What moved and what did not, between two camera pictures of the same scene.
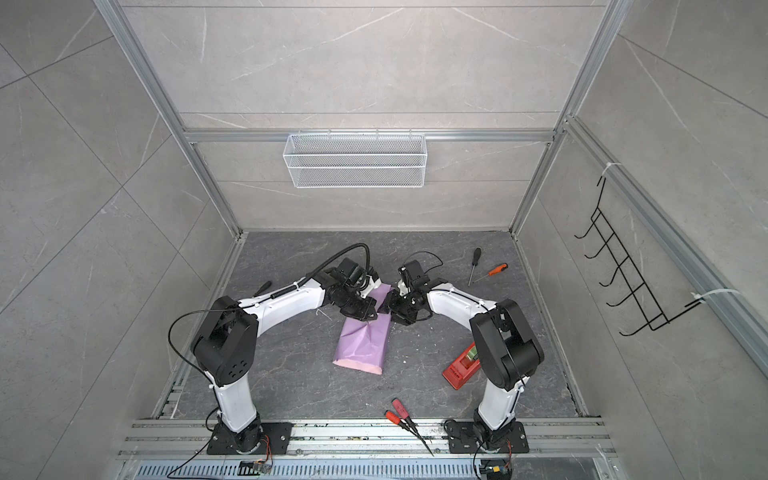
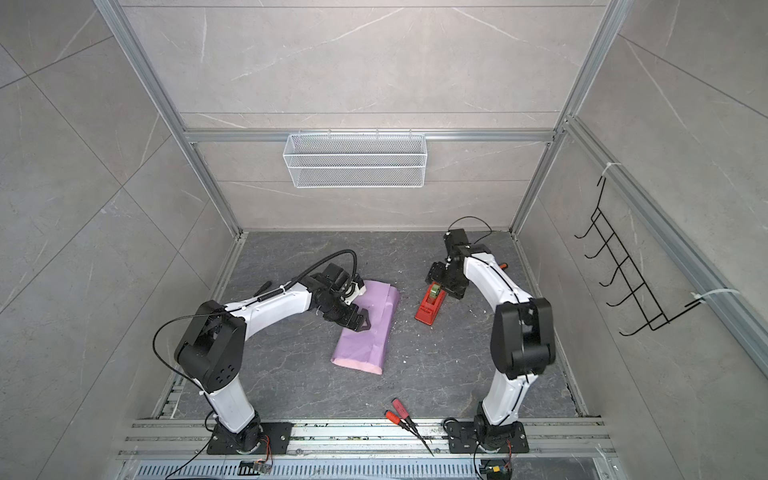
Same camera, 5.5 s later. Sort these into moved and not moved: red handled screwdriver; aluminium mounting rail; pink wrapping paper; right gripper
Moved: right gripper
Not moved: red handled screwdriver; pink wrapping paper; aluminium mounting rail
